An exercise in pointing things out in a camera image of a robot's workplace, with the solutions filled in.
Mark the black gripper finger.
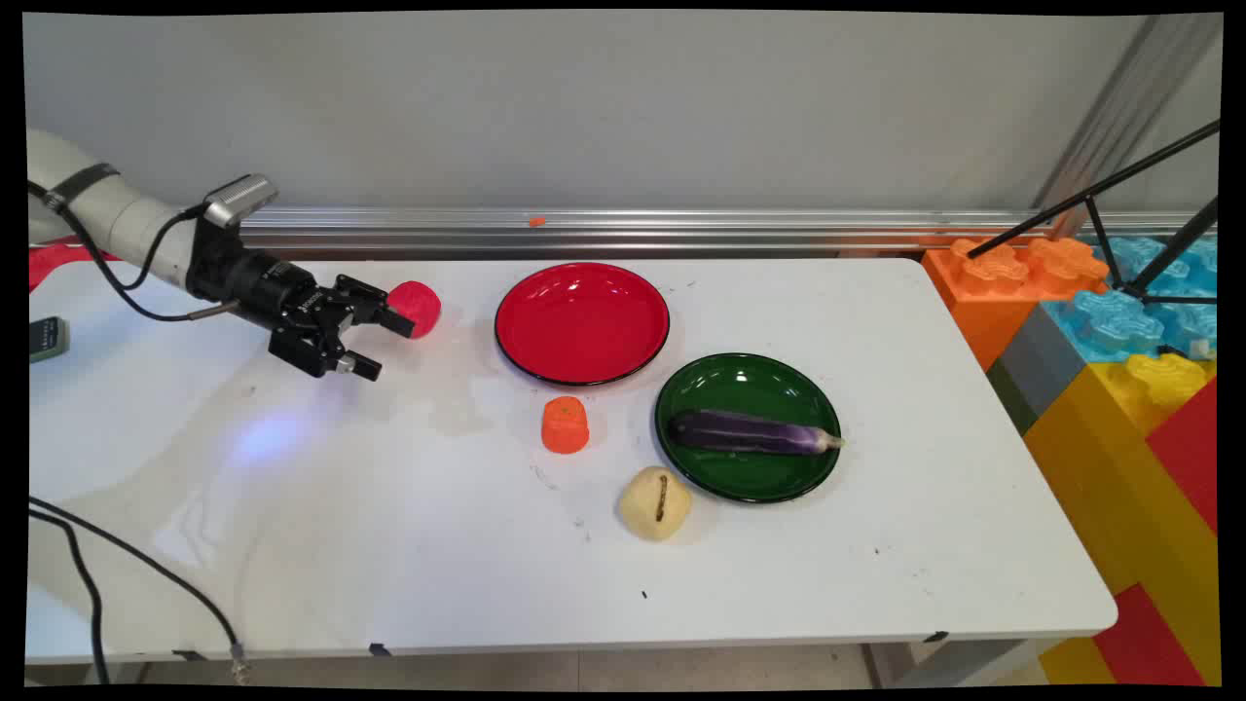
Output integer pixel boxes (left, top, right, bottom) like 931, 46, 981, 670
319, 336, 384, 383
334, 275, 416, 340

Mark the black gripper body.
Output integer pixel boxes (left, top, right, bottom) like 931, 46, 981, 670
188, 220, 344, 381

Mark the purple toy eggplant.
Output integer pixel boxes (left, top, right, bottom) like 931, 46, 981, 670
665, 409, 846, 457

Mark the red toy apple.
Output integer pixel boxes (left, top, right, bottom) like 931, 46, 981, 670
387, 280, 443, 340

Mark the red flat object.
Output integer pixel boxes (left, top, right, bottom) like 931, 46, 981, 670
29, 240, 124, 294

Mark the red plate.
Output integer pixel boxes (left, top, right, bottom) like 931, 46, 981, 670
495, 262, 671, 387

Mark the orange toy carrot piece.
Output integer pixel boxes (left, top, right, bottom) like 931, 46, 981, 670
541, 395, 591, 456

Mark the dark handheld device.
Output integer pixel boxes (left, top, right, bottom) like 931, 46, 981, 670
29, 316, 70, 364

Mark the yellow toy potato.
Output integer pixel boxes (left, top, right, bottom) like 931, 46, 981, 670
618, 465, 693, 542

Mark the green plate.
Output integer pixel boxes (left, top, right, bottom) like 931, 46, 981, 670
654, 352, 843, 504

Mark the orange giant building block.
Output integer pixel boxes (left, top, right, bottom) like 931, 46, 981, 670
922, 237, 1112, 372

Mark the white table leg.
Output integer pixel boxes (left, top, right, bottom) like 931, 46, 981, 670
864, 639, 1064, 688

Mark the grey giant building block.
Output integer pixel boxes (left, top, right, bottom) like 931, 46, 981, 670
987, 304, 1088, 435

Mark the black tripod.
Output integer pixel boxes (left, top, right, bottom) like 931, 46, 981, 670
967, 119, 1221, 306

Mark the blue giant building block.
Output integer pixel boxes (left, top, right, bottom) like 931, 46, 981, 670
1042, 237, 1219, 364

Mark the large yellow giant building block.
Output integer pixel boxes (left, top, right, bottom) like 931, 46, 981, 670
1022, 352, 1219, 684

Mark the slanted aluminium profile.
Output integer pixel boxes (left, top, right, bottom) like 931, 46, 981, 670
1032, 15, 1223, 240

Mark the small yellow giant building block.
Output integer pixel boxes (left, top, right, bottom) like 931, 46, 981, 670
1037, 637, 1118, 686

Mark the red giant building block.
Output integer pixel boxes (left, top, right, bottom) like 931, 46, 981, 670
1093, 583, 1208, 687
1146, 378, 1219, 535

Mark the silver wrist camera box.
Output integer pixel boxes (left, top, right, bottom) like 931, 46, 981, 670
202, 173, 279, 231

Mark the thin black cable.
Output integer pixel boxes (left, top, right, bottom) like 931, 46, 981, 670
27, 203, 210, 685

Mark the black cable with metal connector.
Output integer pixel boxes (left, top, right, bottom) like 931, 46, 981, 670
27, 180, 252, 683

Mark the black strap near wrist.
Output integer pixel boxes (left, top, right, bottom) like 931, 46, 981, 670
44, 163, 121, 212

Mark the horizontal aluminium rail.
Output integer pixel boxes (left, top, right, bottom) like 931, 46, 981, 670
238, 206, 1218, 260

